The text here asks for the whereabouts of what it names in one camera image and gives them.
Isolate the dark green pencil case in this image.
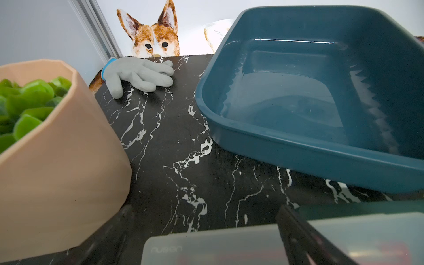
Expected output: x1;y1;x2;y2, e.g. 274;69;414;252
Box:
296;200;424;220

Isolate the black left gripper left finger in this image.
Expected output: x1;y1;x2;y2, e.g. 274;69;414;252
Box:
62;205;134;265

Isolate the teal plastic storage box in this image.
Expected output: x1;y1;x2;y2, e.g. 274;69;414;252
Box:
195;6;424;193

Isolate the beige pot with green plant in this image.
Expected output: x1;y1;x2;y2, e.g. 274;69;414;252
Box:
1;59;132;262

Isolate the grey work glove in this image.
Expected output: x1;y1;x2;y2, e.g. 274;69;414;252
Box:
100;57;174;99

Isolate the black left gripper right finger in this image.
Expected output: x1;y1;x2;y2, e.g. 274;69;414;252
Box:
276;205;356;265

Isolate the clear pencil case pink pen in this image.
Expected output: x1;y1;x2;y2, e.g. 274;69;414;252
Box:
141;212;424;265

